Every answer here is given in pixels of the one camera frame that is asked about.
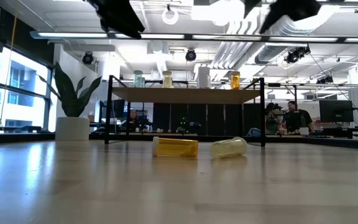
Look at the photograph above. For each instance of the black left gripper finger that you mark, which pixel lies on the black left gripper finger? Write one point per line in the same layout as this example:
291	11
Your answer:
135	21
120	28

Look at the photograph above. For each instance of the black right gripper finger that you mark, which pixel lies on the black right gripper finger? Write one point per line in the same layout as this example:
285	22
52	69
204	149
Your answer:
275	18
250	5

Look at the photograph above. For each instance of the green medicine bottle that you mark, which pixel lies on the green medicine bottle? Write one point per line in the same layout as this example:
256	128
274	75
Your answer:
138	79

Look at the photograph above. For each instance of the pale yellow medicine bottle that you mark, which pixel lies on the pale yellow medicine bottle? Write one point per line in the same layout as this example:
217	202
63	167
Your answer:
228	147
167	80

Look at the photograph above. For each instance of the orange bottle with red capsule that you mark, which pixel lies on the orange bottle with red capsule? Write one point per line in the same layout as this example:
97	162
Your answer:
235	81

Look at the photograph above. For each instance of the white opaque medicine bottle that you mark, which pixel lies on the white opaque medicine bottle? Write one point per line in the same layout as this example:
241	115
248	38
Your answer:
204	79

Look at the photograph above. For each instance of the orange bottle with yellow pills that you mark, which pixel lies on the orange bottle with yellow pills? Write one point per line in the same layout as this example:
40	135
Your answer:
176	147

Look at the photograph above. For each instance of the black ceiling spotlight cluster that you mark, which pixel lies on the black ceiling spotlight cluster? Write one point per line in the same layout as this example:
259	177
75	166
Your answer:
297	54

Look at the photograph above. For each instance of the long ceiling light strip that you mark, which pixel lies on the long ceiling light strip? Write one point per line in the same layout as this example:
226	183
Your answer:
73	35

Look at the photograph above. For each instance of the small black monitor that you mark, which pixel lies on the small black monitor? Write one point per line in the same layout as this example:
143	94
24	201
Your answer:
119	109

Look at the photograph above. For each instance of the green snake plant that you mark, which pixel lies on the green snake plant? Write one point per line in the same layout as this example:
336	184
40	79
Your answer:
67	93

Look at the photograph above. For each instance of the person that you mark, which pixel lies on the person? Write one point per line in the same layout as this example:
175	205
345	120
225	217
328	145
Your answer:
134	121
272	121
297	118

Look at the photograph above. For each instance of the black computer monitor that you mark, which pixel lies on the black computer monitor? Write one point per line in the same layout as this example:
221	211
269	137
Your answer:
336	111

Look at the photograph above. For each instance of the white plant pot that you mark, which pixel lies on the white plant pot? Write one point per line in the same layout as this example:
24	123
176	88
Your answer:
72	129

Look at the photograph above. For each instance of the blue round object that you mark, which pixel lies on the blue round object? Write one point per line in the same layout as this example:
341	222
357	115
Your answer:
254	132

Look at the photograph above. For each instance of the silver ventilation duct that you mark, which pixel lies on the silver ventilation duct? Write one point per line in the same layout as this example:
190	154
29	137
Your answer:
275	49

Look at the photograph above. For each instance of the wooden shelf black metal frame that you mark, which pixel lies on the wooden shelf black metal frame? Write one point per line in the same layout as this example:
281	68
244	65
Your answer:
182	96

